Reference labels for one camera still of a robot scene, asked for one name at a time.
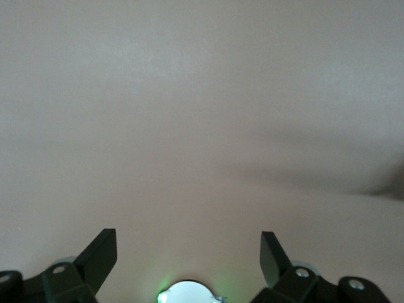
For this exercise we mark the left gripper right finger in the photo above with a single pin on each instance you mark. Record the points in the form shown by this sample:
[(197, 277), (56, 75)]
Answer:
[(274, 265)]

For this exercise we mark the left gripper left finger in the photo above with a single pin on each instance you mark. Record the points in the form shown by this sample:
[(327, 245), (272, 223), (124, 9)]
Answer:
[(94, 262)]

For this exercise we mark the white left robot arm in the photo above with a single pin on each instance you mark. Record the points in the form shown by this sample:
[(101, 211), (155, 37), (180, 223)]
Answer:
[(189, 293)]

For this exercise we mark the brown table cover mat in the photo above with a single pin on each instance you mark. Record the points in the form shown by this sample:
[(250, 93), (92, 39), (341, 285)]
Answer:
[(189, 126)]

